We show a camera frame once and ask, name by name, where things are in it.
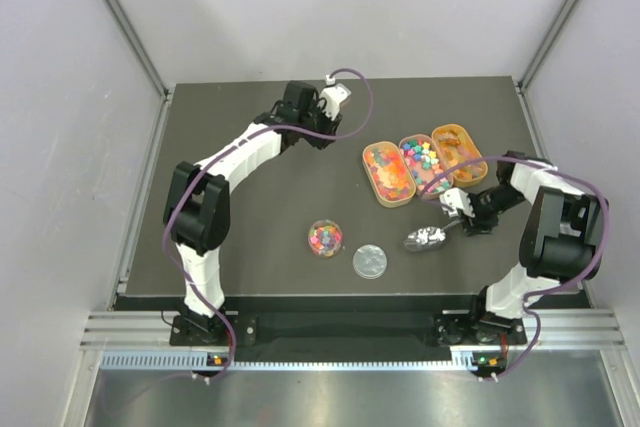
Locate purple cable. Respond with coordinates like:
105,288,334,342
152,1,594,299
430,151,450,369
162,67,375,381
417,155,611,381

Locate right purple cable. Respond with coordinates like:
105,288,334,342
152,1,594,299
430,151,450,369
417,155,611,381

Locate grey slotted cable duct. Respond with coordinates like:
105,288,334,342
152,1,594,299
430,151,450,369
100,351,507,372

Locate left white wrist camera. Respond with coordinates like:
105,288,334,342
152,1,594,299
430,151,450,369
319,75,351,121

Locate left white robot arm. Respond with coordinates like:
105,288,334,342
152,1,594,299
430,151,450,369
163,81,351,344

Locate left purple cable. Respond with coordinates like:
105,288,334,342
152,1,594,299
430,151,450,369
162,67,375,381

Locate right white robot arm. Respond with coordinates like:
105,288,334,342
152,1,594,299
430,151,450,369
461,151,604,343

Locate orange tray translucent star candies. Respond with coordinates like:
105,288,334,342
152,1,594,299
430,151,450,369
362,141,416,208

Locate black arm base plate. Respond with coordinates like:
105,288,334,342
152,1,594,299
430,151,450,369
171,295,526,348

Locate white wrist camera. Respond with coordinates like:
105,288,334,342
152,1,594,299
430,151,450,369
319,75,351,121
439,188,474,219

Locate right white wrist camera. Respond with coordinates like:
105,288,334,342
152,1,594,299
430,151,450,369
439,188,474,219

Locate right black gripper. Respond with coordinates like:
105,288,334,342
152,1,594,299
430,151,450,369
460,185,528,236

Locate aluminium frame rail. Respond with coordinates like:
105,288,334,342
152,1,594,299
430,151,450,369
80,309,625,351

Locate yellow tray mixed candies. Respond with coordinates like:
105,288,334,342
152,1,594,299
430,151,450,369
432,124,488,188

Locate round grey jar lid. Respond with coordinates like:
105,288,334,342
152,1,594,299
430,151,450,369
352,244,388,280

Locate clear round plastic jar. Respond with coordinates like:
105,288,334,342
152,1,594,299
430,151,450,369
307,219,343,258

